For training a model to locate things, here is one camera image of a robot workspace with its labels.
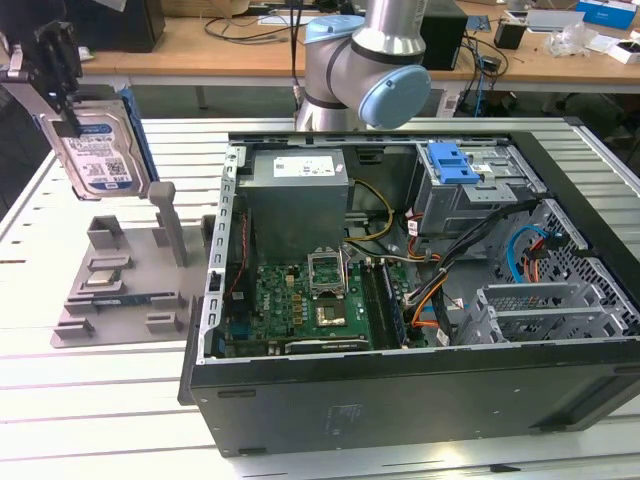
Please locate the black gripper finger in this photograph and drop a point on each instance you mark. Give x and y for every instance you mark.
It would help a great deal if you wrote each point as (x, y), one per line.
(67, 117)

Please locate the hard disk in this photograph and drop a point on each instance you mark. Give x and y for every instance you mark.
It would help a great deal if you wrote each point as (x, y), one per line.
(107, 160)

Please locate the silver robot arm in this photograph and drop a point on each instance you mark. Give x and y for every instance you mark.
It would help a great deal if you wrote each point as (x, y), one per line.
(340, 60)

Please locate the metal disk bay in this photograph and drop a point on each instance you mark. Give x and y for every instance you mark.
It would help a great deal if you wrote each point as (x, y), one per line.
(530, 315)

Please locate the crumpled white paper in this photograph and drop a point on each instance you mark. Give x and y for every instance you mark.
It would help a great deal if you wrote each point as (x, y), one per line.
(86, 55)

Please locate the large black box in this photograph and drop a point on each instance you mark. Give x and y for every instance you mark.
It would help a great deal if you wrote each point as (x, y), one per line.
(120, 25)

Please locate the wooden desk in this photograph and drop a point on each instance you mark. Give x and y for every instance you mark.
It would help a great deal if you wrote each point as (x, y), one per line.
(200, 62)

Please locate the silver CPU chip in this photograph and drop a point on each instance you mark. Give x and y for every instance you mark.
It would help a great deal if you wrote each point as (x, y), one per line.
(102, 279)

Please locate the RAM stick with blue label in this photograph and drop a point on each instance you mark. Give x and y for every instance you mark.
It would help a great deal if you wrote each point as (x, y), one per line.
(122, 300)

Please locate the grey parts rack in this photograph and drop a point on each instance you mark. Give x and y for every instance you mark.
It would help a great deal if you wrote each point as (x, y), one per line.
(130, 320)

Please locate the grey power supply unit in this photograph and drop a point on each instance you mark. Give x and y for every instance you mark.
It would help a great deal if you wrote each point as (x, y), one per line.
(295, 210)

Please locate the green motherboard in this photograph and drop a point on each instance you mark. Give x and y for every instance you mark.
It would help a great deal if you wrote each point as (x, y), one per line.
(280, 300)

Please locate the CPU socket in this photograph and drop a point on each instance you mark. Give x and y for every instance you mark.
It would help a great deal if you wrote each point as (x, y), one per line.
(331, 312)

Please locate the black graphics card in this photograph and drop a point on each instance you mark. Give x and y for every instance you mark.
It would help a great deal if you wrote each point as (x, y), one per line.
(325, 345)

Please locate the installed RAM stick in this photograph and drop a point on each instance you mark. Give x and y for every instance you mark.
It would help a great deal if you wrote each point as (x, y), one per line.
(394, 307)

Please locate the black computer tower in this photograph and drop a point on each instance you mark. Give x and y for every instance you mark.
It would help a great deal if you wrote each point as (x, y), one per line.
(445, 40)

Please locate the blue plastic bay latch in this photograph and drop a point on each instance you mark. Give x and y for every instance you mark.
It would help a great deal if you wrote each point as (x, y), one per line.
(452, 167)

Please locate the metal optical drive cage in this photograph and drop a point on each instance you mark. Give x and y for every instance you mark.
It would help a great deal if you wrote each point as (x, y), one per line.
(450, 205)

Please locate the black PC case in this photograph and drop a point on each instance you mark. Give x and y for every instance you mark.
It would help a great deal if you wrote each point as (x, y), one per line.
(400, 400)

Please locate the small black box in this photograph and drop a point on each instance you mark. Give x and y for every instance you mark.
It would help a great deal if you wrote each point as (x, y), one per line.
(509, 35)

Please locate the clear plastic bags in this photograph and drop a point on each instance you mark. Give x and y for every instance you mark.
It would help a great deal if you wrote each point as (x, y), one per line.
(570, 40)

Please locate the blue cardboard box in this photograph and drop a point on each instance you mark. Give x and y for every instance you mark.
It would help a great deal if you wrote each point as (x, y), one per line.
(610, 12)

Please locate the white box with black inlay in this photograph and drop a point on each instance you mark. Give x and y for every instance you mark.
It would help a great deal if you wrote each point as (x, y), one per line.
(625, 52)

